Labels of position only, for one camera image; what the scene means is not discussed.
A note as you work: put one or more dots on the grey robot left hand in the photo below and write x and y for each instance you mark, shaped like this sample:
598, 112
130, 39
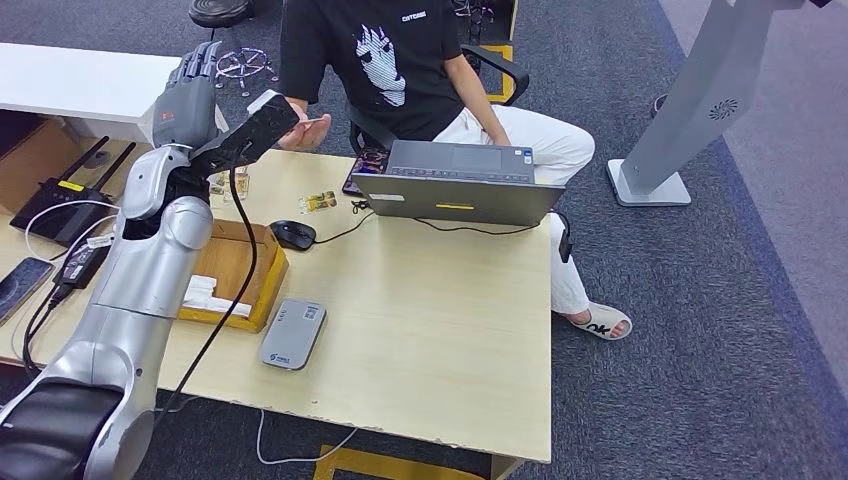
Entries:
185, 106

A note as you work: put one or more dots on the black computer mouse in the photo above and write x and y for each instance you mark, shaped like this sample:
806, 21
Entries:
293, 234

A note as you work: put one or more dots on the white rolled cloth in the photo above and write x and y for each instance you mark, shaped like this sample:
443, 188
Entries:
202, 282
228, 307
197, 297

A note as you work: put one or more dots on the person's right hand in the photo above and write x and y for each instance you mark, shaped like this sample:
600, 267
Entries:
301, 136

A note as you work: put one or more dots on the small grey disc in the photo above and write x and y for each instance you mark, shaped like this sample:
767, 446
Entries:
98, 158

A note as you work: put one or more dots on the person's right forearm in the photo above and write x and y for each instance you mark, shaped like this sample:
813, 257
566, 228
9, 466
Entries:
297, 106

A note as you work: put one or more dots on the grey kiosk stand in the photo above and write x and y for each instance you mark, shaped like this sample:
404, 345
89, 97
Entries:
699, 99

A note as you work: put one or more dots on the grey laptop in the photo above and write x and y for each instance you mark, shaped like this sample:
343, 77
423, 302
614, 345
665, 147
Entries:
460, 204

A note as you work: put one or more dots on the white cabinet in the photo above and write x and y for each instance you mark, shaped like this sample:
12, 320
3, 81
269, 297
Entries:
79, 83

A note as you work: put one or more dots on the thin plain card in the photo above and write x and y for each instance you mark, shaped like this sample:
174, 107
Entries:
314, 122

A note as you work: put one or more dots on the person's left forearm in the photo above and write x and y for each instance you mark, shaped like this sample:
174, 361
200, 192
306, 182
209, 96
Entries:
477, 99

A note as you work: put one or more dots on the white sandal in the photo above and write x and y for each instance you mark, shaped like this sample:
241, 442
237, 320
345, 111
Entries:
603, 322

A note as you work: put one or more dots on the black laptop power adapter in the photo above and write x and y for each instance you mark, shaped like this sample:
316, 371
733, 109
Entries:
565, 246

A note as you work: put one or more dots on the brown cardboard panel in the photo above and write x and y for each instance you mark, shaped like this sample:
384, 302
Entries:
33, 166

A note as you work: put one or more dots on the person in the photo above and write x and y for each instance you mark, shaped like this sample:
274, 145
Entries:
371, 53

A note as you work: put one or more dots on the black round stool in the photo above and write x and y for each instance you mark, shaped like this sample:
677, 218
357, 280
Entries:
218, 10

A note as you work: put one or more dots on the yellow card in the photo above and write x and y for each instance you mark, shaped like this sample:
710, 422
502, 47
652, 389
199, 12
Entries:
318, 202

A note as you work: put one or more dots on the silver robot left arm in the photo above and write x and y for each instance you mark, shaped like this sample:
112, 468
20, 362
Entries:
146, 278

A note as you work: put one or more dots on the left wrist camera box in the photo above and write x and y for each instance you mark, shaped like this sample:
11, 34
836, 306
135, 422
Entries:
245, 136

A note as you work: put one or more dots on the dark round floor object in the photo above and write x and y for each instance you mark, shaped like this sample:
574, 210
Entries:
659, 104

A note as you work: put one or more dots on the phone with colourful case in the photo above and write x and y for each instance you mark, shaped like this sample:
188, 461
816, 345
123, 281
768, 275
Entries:
366, 164

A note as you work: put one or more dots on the open cardboard box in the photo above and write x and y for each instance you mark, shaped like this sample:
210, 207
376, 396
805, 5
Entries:
268, 278

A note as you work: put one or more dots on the dark smartphone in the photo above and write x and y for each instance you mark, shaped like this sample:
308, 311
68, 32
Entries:
20, 286

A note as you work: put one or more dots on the black router with antennas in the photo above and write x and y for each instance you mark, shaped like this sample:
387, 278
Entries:
56, 212

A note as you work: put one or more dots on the black power brick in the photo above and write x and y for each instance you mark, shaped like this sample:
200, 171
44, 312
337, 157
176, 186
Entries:
81, 266

